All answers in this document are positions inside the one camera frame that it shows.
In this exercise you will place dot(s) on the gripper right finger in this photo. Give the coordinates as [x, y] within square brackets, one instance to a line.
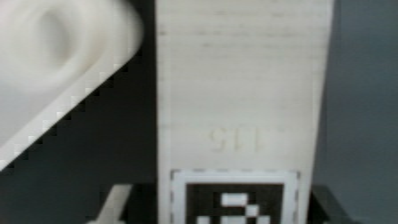
[326, 210]

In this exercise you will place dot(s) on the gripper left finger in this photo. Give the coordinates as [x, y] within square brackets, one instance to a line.
[111, 212]

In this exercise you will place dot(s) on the white leg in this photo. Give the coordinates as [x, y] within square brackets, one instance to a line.
[243, 54]

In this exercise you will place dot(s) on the white desk top tray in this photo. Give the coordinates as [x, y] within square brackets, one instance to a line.
[68, 41]

